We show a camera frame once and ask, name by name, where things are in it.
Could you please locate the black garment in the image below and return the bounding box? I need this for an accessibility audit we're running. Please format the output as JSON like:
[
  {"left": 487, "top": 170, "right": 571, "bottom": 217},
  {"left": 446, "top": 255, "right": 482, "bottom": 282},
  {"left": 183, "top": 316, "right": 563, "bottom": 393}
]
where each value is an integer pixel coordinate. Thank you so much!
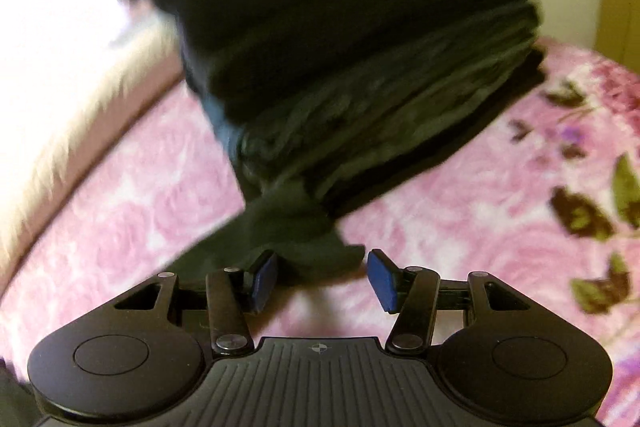
[{"left": 82, "top": 0, "right": 548, "bottom": 289}]

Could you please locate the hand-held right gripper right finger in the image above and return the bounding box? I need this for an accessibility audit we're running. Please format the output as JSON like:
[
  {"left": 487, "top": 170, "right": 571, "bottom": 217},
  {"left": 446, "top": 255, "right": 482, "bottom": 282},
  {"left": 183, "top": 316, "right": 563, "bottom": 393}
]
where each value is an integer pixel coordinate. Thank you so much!
[{"left": 366, "top": 249, "right": 532, "bottom": 354}]

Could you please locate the pink floral blanket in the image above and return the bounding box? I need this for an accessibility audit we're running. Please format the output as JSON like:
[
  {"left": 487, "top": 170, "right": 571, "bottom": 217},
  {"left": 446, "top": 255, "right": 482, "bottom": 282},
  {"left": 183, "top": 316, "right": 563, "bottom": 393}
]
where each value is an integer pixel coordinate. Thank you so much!
[{"left": 0, "top": 36, "right": 640, "bottom": 427}]

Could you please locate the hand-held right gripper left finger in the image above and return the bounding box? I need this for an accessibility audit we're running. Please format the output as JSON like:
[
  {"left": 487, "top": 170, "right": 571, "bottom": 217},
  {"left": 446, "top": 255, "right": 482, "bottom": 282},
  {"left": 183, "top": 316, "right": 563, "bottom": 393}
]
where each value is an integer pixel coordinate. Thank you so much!
[{"left": 114, "top": 250, "right": 279, "bottom": 356}]

